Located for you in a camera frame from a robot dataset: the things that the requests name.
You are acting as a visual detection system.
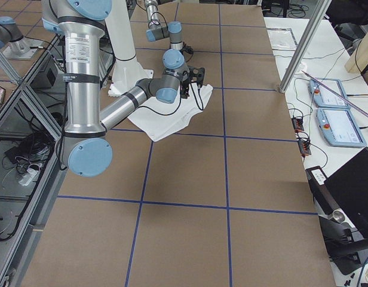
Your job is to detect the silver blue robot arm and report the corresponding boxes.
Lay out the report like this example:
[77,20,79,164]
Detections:
[144,0,184,51]
[42,1,193,177]

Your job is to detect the aluminium frame rail structure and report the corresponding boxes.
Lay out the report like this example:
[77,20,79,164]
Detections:
[0,36,66,286]

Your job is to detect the plastic sleeve with paper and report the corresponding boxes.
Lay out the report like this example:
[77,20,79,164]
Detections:
[266,28,298,51]

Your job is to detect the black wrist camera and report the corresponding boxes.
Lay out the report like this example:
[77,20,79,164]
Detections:
[189,66,206,89]
[181,45,194,55]

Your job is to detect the white printed t-shirt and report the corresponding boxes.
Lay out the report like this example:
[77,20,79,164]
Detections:
[128,84,213,142]

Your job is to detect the blue teach pendant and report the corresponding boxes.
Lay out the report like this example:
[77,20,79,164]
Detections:
[317,108,367,148]
[309,78,350,109]

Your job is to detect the black laptop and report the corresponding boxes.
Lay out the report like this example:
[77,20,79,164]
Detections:
[324,147,368,238]

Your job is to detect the black monitor stand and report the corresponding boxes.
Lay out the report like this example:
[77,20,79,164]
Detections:
[306,166,368,275]

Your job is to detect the lower blue teach pendant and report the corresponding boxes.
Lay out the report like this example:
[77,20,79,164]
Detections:
[317,108,367,148]

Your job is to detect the white power strip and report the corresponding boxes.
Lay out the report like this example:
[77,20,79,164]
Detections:
[19,164,41,186]

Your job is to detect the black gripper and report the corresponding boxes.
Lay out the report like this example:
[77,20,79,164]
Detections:
[180,70,193,99]

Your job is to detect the aluminium frame post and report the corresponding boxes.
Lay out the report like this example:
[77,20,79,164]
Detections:
[278,0,332,93]

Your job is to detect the upper blue teach pendant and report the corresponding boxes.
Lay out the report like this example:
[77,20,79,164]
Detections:
[309,78,350,109]

